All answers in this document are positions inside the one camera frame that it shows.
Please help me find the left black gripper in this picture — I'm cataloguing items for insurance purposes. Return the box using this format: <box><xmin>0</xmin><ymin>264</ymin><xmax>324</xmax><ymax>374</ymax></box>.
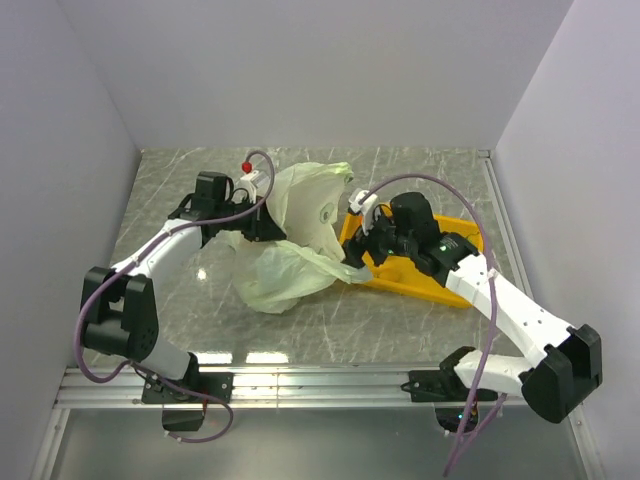
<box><xmin>215</xmin><ymin>194</ymin><xmax>286</xmax><ymax>242</ymax></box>

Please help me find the yellow plastic tray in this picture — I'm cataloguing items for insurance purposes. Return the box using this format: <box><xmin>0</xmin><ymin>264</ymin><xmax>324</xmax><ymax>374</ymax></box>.
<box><xmin>362</xmin><ymin>207</ymin><xmax>484</xmax><ymax>309</ymax></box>

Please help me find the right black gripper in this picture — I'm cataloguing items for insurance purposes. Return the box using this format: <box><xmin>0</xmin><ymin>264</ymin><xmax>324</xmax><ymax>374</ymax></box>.
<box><xmin>342</xmin><ymin>206</ymin><xmax>417</xmax><ymax>278</ymax></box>

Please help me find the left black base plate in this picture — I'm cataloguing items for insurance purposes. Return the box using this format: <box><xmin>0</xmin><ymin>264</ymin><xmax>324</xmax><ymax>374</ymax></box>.
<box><xmin>141</xmin><ymin>372</ymin><xmax>234</xmax><ymax>405</ymax></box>

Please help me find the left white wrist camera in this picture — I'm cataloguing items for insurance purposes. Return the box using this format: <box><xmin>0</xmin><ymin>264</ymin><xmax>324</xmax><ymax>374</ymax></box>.
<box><xmin>237</xmin><ymin>170</ymin><xmax>271</xmax><ymax>203</ymax></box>

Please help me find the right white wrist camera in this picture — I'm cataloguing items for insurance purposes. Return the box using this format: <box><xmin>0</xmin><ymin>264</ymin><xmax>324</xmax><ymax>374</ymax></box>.
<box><xmin>348</xmin><ymin>189</ymin><xmax>393</xmax><ymax>238</ymax></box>

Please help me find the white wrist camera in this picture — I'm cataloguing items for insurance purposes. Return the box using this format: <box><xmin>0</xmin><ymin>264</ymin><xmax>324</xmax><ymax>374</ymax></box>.
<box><xmin>237</xmin><ymin>170</ymin><xmax>271</xmax><ymax>203</ymax></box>
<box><xmin>348</xmin><ymin>189</ymin><xmax>393</xmax><ymax>238</ymax></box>

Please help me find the pale green plastic bag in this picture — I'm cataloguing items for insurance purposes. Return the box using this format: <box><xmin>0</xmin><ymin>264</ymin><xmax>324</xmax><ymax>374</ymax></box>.
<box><xmin>219</xmin><ymin>162</ymin><xmax>373</xmax><ymax>314</ymax></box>

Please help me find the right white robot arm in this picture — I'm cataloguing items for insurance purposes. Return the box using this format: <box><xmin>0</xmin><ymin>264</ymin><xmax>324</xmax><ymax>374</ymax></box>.
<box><xmin>343</xmin><ymin>189</ymin><xmax>603</xmax><ymax>424</ymax></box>

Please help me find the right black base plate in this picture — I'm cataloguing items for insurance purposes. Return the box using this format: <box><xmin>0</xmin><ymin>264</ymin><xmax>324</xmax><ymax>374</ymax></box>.
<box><xmin>401</xmin><ymin>370</ymin><xmax>470</xmax><ymax>403</ymax></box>

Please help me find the aluminium mounting rail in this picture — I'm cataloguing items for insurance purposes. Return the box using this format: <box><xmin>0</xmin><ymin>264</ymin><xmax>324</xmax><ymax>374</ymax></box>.
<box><xmin>54</xmin><ymin>364</ymin><xmax>584</xmax><ymax>409</ymax></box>

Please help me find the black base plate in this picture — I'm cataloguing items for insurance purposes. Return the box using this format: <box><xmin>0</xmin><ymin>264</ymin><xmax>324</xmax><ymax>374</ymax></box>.
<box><xmin>401</xmin><ymin>370</ymin><xmax>470</xmax><ymax>403</ymax></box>
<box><xmin>141</xmin><ymin>372</ymin><xmax>234</xmax><ymax>405</ymax></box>

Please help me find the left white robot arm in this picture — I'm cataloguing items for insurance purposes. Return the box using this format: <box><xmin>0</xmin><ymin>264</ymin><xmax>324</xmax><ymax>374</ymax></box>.
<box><xmin>74</xmin><ymin>170</ymin><xmax>286</xmax><ymax>402</ymax></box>

